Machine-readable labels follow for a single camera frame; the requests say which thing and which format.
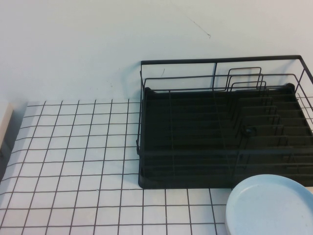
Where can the white black-grid tablecloth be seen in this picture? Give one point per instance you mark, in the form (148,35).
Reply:
(73,147)

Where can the light blue plate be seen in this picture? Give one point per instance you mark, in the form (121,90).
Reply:
(269,208)

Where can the black plastic drain tray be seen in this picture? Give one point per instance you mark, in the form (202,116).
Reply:
(183,122)

